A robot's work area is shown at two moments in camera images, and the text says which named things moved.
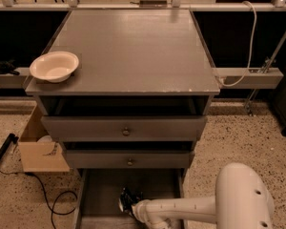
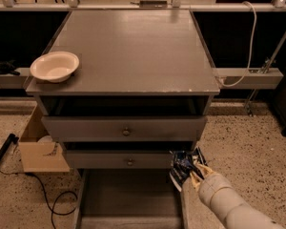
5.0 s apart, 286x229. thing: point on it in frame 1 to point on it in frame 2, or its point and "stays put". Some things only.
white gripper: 139,210 to 210,185
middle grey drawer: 129,158 stays put
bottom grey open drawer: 99,190 stays put
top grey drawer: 125,128 stays put
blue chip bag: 127,198 to 182,164
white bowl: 54,67 stays put
